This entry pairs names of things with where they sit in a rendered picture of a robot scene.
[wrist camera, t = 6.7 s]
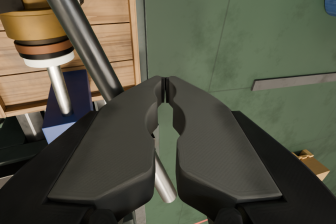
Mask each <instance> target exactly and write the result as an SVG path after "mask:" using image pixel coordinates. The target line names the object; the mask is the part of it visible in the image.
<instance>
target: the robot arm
mask: <svg viewBox="0 0 336 224"><path fill-rule="evenodd" d="M165 97H166V103H169V105H170V106H171V107H172V108H173V122H172V126H173V128H174V129H175V130H176V131H177V132H178V134H179V135H180V136H179V138H178V139H177V142H176V164H175V175H176V185H177V194H178V196H179V198H180V199H181V200H182V201H183V202H184V203H186V204H187V205H189V206H191V207H192V208H194V209H196V210H198V211H199V212H201V213H203V214H204V215H206V216H207V220H208V224H336V197H335V196H334V194H333V193H332V192H331V191H330V190H329V189H328V187H327V186H326V185H325V184H324V183H323V182H322V181H321V180H320V179H319V178H318V177H317V176H316V175H315V174H314V173H313V172H312V171H311V170H310V169H309V168H308V167H307V166H306V165H305V164H304V163H303V162H302V161H301V160H300V159H298V158H297V157H296V156H295V155H294V154H293V153H291V152H290V151H289V150H288V149H286V148H285V147H284V146H283V145H282V144H280V143H279V142H278V141H277V140H275V139H274V138H273V137H272V136H270V135H269V134H268V133H267V132H265V131H264V130H263V129H262V128H261V127H259V126H258V125H257V124H256V123H254V122H253V121H252V120H251V119H249V118H248V117H247V116H246V115H244V114H243V113H242V112H241V111H240V110H237V111H232V110H231V109H230V108H228V107H227V106H226V105H225V104H224V103H222V102H221V101H220V100H218V99H217V98H216V97H214V96H213V95H211V94H209V93H208V92H206V91H204V90H202V89H200V88H198V87H196V86H194V85H192V84H190V83H188V82H187V81H185V80H183V79H181V78H179V77H177V76H170V77H166V78H165V77H161V76H159V75H156V76H153V77H151V78H149V79H147V80H145V81H143V82H141V83H139V84H137V85H135V86H133V87H131V88H130V89H128V90H126V91H124V92H122V93H120V94H119V95H117V96H116V97H114V98H113V99H111V100H110V101H109V102H108V103H106V104H105V105H104V106H103V107H102V108H100V109H99V110H98V111H94V110H90V111H89V112H88V113H87V114H85V115H84V116H83V117H82V118H80V119H79V120H78V121H77V122H75V123H74V124H73V125H72V126H70V127H69V128H68V129H67V130H66V131H64V132H63V133H62V134H61V135H59V136H58V137H57V138H56V139H54V140H53V141H52V142H51V143H49V144H48V145H47V146H46V147H45V148H43V149H42V150H41V151H40V152H38V153H37V154H36V155H35V156H34V157H32V158H31V159H30V160H29V161H28V162H27V163H26V164H24V165H23V166H22V167H21V168H20V169H19V170H18V171H17V172H16V173H15V174H14V175H13V176H12V177H11V178H10V179H9V180H8V181H7V182H6V183H5V184H4V185H3V187H2V188H1V189H0V224H122V223H123V219H124V217H125V216H127V215H128V214H130V213H131V212H133V211H135V210H136V209H138V208H140V207H141V206H143V205H144V204H146V203H148V202H149V201H150V200H151V199H152V197H153V195H154V188H155V176H156V161H155V141H154V138H153V137H152V136H151V135H152V133H153V132H154V130H155V129H156V128H157V127H158V107H159V106H160V105H161V104H162V103H164V102H165Z"/></svg>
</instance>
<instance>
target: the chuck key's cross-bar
mask: <svg viewBox="0 0 336 224"><path fill-rule="evenodd" d="M47 2H48V4H49V6H50V7H51V9H52V11H53V12H54V14H55V16H56V18H57V19H58V21H59V23H60V25H61V26H62V28H63V30H64V31H65V33H66V35H67V37H68V38H69V40H70V42H71V44H72V45H73V47H74V49H75V50H76V52H77V54H78V56H79V57H80V59H81V61H82V62H83V64H84V66H85V68H86V69H87V71H88V73H89V75H90V76H91V78H92V80H93V81H94V83H95V85H96V87H97V88H98V90H99V92H100V94H101V95H102V97H103V99H104V100H105V102H106V103H108V102H109V101H110V100H112V99H113V98H114V97H116V96H117V95H119V94H121V93H122V92H124V89H123V87H122V85H121V83H120V81H119V79H118V77H117V75H116V73H115V71H114V69H113V67H112V65H111V63H110V62H109V60H108V58H107V56H106V54H105V52H104V50H103V48H102V46H101V44H100V42H99V40H98V38H97V36H96V34H95V33H94V31H93V29H92V27H91V25H90V23H89V21H88V19H87V17H86V15H85V13H84V11H83V9H82V7H81V5H80V4H79V2H78V0H47ZM154 187H155V188H156V190H157V192H158V194H159V195H160V197H161V199H162V200H163V202H165V203H171V202H173V201H174V200H175V199H176V197H177V191H176V189H175V187H174V185H173V183H172V181H171V179H170V178H169V176H168V174H167V172H166V170H165V168H164V166H163V164H162V162H161V160H160V158H159V156H158V154H157V152H156V150H155V182H154Z"/></svg>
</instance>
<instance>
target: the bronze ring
mask: <svg viewBox="0 0 336 224"><path fill-rule="evenodd" d="M21 2H22V5H23V7H24V9H23V10H18V11H12V12H7V13H1V14H0V20H1V23H2V25H3V27H4V30H5V32H6V35H7V37H8V38H10V39H12V40H14V42H13V43H14V45H15V48H16V50H17V51H18V53H19V55H20V57H22V58H24V59H27V60H48V59H54V58H58V57H62V56H65V55H67V54H69V53H71V52H72V51H73V50H74V49H75V48H74V47H73V45H72V43H71V41H70V40H69V38H68V36H67V35H66V33H65V31H64V29H63V28H62V26H61V24H60V22H59V21H58V19H57V17H56V16H55V14H54V12H53V10H52V9H51V7H50V5H49V3H48V2H47V0H21Z"/></svg>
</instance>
